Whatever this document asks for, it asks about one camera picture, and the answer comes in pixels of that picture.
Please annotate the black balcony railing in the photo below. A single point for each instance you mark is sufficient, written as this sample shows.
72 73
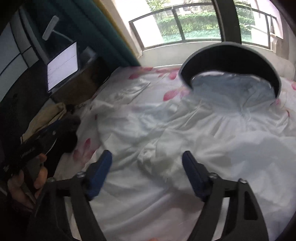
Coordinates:
198 22

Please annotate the tan jacket pile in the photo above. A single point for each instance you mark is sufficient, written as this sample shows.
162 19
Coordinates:
44 118

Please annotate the white desk lamp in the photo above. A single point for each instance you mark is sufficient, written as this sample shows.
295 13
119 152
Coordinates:
51 29

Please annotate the brown cardboard box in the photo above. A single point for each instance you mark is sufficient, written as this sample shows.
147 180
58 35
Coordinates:
78 88

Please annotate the white hooded sun jacket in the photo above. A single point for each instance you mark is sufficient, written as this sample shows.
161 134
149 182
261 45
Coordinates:
196 143

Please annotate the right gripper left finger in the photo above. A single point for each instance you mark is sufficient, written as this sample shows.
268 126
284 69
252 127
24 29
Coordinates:
81 189

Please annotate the teal curtain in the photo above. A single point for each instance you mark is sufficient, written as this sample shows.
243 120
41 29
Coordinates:
98 32

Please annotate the floral pink white bedsheet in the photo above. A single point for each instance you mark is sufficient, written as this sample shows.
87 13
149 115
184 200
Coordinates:
148 78

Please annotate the person left hand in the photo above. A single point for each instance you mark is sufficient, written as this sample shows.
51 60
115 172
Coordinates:
18 190

